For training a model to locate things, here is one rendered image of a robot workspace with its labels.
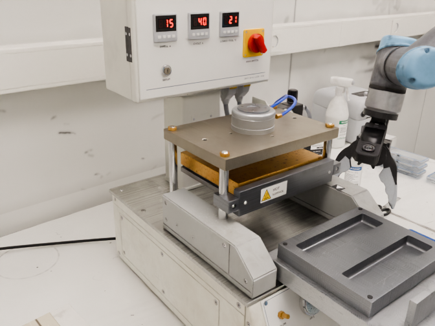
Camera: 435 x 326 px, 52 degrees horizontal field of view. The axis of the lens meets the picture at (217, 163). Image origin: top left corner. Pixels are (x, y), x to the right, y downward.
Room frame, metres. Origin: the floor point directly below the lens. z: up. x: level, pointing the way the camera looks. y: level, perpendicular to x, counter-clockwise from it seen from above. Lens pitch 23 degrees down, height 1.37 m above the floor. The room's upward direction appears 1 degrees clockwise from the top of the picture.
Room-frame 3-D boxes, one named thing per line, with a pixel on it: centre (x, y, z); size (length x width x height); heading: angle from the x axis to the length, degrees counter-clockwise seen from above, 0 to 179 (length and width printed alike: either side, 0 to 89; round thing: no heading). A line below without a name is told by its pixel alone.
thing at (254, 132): (0.81, -0.06, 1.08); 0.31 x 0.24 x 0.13; 128
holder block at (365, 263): (0.57, -0.22, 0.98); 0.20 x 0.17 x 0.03; 128
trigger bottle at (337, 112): (1.54, -0.43, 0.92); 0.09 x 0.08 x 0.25; 54
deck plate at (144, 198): (0.80, -0.04, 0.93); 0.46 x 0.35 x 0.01; 38
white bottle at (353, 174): (1.25, -0.41, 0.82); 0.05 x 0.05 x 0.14
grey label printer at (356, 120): (1.68, -0.51, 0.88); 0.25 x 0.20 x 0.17; 35
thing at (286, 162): (0.78, -0.07, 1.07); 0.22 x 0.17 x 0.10; 128
